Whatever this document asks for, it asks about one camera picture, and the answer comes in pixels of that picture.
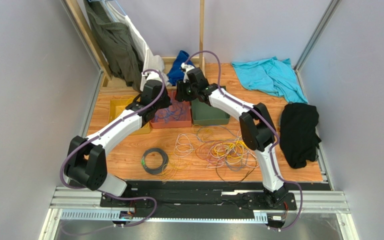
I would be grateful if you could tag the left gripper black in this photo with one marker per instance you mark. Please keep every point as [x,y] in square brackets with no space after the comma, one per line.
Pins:
[166,103]

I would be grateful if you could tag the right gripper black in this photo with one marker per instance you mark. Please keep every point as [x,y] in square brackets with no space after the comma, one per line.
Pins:
[181,92]

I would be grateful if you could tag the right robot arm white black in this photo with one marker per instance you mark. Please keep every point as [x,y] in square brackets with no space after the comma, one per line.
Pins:
[256,127]

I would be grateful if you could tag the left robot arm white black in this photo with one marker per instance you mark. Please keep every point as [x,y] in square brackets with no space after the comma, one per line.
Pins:
[86,160]

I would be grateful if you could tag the dark blue cloth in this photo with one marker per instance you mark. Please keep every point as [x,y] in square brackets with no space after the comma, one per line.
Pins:
[176,74]

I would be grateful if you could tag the green plastic bin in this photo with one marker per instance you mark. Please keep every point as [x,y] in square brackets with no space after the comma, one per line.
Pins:
[205,115]

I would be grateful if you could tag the white garment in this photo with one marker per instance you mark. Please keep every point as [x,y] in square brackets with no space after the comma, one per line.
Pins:
[144,53]

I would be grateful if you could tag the red plastic bin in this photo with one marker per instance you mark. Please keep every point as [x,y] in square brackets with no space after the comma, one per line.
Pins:
[178,115]

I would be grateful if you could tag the yellow plastic bin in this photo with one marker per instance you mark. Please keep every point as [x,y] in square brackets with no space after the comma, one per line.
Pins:
[118,105]

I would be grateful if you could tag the olive green garment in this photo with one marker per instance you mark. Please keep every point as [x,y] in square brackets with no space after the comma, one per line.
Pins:
[116,43]

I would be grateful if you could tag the cyan cloth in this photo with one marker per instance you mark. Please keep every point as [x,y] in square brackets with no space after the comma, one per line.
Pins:
[271,76]

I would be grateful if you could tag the black cloth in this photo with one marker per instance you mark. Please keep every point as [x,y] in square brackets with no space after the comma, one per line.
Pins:
[299,141]

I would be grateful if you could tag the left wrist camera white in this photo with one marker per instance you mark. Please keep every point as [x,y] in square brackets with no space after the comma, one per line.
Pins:
[152,74]

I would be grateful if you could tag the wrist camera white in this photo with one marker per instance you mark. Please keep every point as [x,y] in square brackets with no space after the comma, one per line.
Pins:
[152,74]
[185,69]

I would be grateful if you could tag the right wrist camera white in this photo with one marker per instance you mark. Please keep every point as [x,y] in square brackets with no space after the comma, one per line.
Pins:
[185,69]

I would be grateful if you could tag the wooden rack frame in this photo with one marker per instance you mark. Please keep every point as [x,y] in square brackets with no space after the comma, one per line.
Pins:
[168,26]

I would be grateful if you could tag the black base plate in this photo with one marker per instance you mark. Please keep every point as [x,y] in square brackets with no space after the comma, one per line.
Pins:
[141,194]

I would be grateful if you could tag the aluminium rail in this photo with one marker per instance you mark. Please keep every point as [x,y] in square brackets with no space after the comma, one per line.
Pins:
[85,205]

